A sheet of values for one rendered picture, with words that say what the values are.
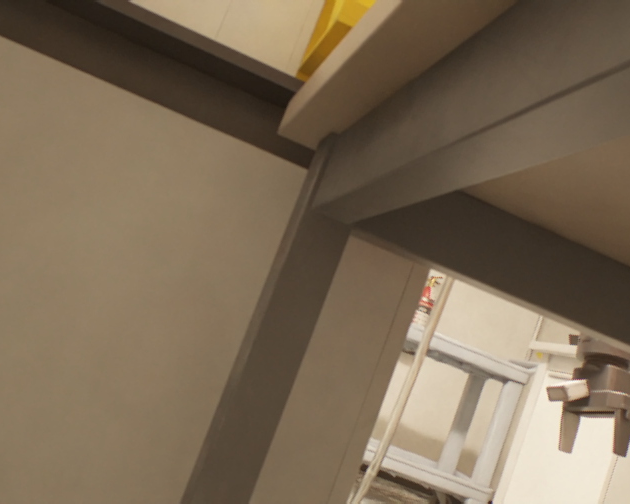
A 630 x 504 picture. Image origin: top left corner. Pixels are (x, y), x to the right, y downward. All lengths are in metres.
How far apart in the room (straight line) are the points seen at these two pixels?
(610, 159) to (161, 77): 0.40
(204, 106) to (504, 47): 0.43
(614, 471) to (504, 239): 2.02
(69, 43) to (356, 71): 0.33
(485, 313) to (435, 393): 0.63
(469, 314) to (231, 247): 4.54
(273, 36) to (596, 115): 0.51
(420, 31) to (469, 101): 0.07
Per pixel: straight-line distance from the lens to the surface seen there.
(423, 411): 5.10
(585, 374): 1.23
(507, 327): 5.30
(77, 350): 0.67
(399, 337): 0.72
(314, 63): 0.70
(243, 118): 0.71
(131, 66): 0.71
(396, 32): 0.39
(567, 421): 1.26
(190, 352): 0.67
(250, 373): 0.54
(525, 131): 0.29
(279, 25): 0.74
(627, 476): 2.62
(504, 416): 3.94
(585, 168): 0.48
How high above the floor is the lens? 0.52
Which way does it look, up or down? 7 degrees up
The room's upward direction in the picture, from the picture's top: 21 degrees clockwise
